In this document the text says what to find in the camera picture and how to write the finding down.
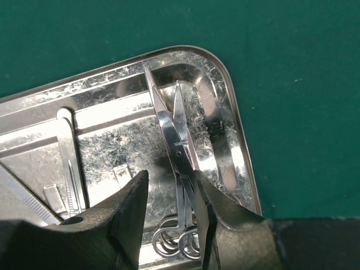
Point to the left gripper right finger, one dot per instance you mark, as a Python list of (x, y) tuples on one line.
[(232, 237)]

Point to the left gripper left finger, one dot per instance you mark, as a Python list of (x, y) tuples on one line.
[(105, 236)]

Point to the steel surgical scissors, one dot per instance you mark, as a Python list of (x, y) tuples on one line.
[(172, 143)]

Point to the stainless steel instrument tray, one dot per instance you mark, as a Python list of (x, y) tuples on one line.
[(117, 135)]

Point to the green surgical drape cloth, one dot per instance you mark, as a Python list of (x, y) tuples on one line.
[(294, 67)]

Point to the steel forceps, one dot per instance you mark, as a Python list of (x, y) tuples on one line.
[(76, 194)]

